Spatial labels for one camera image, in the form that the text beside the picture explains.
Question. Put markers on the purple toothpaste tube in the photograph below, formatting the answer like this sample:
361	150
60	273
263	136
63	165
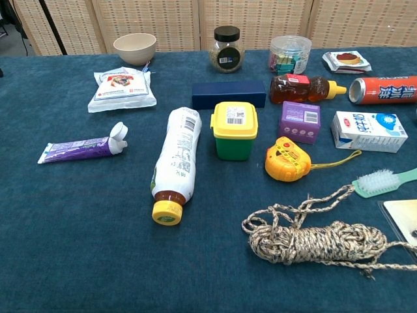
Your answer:
78	148

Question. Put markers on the white tea bottle yellow cap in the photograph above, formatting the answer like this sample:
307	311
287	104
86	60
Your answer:
179	153

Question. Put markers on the bear-shaped honey bottle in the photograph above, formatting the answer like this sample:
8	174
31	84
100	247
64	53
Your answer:
293	91

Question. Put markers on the green container yellow lid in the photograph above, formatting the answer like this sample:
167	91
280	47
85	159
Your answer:
234	127

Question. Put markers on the navy blue rectangular box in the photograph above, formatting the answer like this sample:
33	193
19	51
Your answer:
228	93

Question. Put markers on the yellow tape measure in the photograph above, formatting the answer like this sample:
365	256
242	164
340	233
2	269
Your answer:
286	163

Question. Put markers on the small purple carton box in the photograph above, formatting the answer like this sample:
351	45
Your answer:
298	122

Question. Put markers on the glass jar black lid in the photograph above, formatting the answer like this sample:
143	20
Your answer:
226	55

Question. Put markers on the blue binder clip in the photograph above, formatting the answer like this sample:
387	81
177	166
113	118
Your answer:
145	68

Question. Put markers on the white printed pouch bag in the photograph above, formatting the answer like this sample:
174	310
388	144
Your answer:
120	91

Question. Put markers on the beige bowl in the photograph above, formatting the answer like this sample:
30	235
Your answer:
135	52

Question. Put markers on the clear tub of coloured clips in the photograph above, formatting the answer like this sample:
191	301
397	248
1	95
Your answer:
290	52

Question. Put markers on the blue table cloth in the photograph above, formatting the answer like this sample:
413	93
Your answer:
81	228

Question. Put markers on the white blue milk carton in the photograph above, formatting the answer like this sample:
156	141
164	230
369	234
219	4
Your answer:
368	130

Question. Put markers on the white snack packet pudding picture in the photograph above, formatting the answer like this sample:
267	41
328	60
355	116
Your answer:
347	62

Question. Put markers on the mint green scrub brush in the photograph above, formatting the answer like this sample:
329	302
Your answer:
374	186

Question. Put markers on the orange soda can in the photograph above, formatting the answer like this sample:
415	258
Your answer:
384	91

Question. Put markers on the blister card hook package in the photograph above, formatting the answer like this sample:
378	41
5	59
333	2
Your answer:
402	215

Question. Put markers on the black tripod stand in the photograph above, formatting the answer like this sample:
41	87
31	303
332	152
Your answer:
52	26

